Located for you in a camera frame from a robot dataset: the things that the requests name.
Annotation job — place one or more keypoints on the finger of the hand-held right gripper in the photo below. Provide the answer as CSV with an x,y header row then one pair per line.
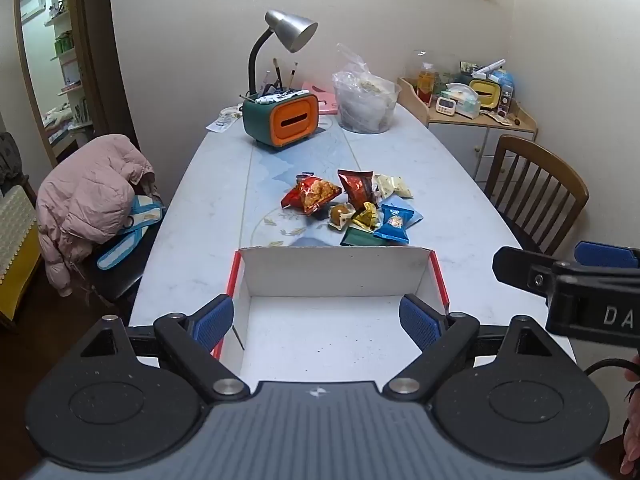
x,y
520,267
607,255

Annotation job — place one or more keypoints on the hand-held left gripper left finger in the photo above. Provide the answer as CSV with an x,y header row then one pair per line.
x,y
215,320

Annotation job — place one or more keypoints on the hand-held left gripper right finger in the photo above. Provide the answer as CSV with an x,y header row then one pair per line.
x,y
420,322

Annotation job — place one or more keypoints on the blue cookie packet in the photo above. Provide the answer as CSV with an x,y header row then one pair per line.
x,y
397,224

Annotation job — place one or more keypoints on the dark green snack packet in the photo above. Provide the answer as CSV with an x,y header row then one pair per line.
x,y
362,237

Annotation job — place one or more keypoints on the white cardboard box red edges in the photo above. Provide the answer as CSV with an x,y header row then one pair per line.
x,y
330,270

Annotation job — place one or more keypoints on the yellow snack packet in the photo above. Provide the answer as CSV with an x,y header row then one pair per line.
x,y
366,216

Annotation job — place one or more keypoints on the light blue snack packet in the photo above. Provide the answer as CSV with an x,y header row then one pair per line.
x,y
399,201

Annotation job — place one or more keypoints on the brown round candy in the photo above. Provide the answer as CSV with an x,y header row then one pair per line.
x,y
339,212

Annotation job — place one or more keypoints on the cream snack packet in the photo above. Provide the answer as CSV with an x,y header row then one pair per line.
x,y
395,186

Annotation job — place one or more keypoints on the brown red foil snack bag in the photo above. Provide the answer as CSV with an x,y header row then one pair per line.
x,y
356,187

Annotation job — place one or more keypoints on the red orange snack bag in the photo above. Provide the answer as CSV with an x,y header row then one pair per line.
x,y
310,194

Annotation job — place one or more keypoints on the person's right hand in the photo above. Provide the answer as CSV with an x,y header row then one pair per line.
x,y
634,425

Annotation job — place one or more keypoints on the brown wooden chair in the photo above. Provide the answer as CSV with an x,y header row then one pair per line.
x,y
537,190

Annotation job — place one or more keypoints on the dark chair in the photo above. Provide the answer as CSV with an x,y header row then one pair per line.
x,y
120,280

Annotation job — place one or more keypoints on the blue white striped bag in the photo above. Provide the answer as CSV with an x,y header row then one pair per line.
x,y
127,240

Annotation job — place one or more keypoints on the white cabinet wooden top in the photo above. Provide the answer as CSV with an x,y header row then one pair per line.
x,y
460,140

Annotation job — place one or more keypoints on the grey remote control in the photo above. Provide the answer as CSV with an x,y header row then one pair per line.
x,y
506,99

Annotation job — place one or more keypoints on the green white wipes pack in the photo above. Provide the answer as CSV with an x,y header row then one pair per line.
x,y
462,100

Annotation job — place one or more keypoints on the yellow tissue box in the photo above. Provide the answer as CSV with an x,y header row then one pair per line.
x,y
485,92

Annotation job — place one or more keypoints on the white digital timer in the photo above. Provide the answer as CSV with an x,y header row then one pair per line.
x,y
444,106

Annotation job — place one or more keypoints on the pink puffer jacket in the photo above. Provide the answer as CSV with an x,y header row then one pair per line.
x,y
85,195

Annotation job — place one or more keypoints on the small blue globe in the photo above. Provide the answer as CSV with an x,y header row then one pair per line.
x,y
504,80

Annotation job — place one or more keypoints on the white thermometer gun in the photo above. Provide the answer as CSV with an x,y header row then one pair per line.
x,y
487,69

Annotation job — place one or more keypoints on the orange liquid bottle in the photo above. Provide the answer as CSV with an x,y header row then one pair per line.
x,y
425,85

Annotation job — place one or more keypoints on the yellow bench cream cushion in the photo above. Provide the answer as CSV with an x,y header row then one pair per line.
x,y
15,250

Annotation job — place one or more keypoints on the orange green tissue box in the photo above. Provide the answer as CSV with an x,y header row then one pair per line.
x,y
292,117

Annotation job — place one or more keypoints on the white tube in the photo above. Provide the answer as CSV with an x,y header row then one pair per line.
x,y
277,97

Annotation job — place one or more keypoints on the clear plastic bag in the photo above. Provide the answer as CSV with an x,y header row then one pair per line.
x,y
362,90

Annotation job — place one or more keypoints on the paintbrush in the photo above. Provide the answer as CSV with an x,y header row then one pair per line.
x,y
293,75
276,72

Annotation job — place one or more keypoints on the dark clothes pile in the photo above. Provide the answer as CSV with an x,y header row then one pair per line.
x,y
10,160

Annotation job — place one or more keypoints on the silver desk lamp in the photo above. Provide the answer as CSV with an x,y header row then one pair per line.
x,y
290,30

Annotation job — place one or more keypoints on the wooden door frame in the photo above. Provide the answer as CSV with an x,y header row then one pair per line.
x,y
95,60

